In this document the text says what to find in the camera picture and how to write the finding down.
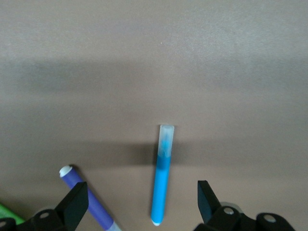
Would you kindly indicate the green marker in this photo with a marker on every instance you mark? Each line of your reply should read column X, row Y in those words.
column 9, row 213

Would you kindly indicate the purple marker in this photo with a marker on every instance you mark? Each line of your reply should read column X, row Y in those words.
column 98, row 209

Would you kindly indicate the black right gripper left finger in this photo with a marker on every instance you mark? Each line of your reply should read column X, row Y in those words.
column 72, row 204

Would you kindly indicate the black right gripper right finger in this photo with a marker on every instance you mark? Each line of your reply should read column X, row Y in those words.
column 209, row 207

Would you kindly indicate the blue marker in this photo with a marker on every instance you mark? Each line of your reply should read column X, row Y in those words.
column 160, row 187

